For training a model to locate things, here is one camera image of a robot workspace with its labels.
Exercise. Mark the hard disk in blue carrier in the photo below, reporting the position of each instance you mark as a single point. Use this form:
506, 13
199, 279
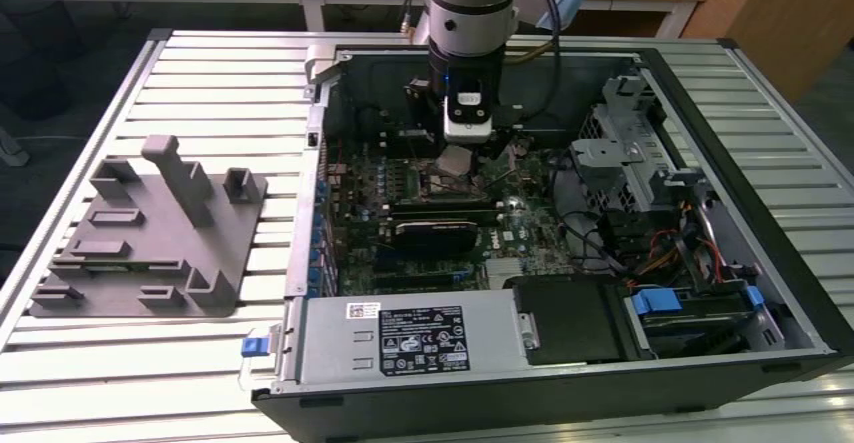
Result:
654, 302

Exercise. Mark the grey parts rack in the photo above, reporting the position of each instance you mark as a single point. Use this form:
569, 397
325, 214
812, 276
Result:
167, 243

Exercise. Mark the black graphics card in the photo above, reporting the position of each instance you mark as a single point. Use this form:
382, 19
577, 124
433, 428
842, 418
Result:
434, 237

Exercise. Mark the black plastic shroud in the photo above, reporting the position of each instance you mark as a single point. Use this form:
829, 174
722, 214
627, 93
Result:
574, 318

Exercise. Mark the black PC case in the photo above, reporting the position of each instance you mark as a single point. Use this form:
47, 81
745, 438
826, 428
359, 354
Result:
534, 408

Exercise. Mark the wooden cabinet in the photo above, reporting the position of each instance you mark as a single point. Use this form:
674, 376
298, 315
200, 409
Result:
788, 13

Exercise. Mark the silver power supply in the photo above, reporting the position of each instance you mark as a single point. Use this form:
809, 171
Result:
327, 333

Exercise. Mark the grey chair leg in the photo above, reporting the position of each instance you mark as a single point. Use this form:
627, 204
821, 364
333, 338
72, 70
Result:
10, 153

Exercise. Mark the silver CPU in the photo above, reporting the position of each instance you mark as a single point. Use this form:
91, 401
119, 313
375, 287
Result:
457, 160

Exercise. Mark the blue case latch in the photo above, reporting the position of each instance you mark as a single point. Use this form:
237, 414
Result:
253, 347

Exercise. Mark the silver chipset heatsink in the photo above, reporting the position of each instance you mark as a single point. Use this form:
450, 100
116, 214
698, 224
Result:
503, 269

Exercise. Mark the silver drive cage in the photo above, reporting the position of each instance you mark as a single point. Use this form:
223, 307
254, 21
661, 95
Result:
627, 153

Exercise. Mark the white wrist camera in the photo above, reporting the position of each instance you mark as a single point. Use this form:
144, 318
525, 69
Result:
467, 130

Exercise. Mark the green motherboard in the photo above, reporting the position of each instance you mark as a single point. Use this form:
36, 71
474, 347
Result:
541, 263

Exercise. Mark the black expansion slot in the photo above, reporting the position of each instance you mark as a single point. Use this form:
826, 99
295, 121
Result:
414, 280

